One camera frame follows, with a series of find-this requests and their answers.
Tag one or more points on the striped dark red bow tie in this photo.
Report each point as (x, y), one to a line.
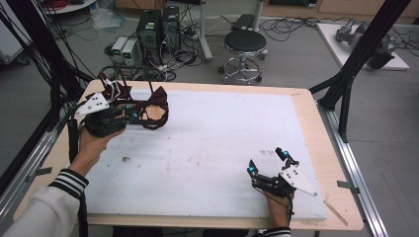
(120, 90)

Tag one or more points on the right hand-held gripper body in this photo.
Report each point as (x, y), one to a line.
(294, 177)

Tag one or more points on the black metal frame post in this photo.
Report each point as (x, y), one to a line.
(362, 49)

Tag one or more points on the black computer tower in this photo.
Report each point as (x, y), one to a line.
(150, 33)
(171, 28)

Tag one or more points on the white foam mat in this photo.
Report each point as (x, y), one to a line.
(214, 138)

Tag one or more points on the clear plastic bag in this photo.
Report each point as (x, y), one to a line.
(105, 18)

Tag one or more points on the beige tape strip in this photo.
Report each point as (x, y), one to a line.
(336, 213)

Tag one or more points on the aluminium rail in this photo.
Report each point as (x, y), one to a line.
(29, 164)
(370, 214)

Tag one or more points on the person's right hand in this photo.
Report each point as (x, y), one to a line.
(278, 210)

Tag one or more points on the grey metal table leg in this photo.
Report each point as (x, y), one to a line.
(204, 33)
(258, 13)

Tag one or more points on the white cabinet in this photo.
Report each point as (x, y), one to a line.
(10, 42)

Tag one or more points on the black tray with wooden bottom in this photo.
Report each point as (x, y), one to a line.
(154, 114)

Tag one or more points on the white floor board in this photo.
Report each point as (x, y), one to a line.
(332, 36)

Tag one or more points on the black flat box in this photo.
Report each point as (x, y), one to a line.
(243, 21)

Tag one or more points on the white power supply unit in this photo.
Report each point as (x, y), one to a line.
(130, 52)
(118, 47)

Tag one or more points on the black round stool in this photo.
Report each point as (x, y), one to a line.
(245, 41)

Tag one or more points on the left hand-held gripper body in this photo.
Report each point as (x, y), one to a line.
(94, 103)

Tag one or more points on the person's left hand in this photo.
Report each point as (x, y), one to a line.
(90, 146)

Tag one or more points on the round white table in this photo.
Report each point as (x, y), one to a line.
(72, 6)

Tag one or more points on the plain dark red bow tie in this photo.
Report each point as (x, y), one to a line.
(159, 97)

